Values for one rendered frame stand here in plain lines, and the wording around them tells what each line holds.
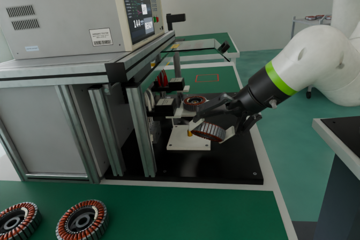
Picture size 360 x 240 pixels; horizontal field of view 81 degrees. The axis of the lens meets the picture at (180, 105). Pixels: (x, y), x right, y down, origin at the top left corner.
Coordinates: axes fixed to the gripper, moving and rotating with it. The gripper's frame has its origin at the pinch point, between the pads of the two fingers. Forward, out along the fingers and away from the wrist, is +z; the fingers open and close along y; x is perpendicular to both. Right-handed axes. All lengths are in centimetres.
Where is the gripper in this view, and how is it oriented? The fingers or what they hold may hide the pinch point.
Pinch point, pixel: (208, 130)
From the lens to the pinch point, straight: 66.2
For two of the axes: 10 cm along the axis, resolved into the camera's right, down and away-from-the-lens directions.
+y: 8.4, 3.8, 3.8
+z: -5.4, 5.4, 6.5
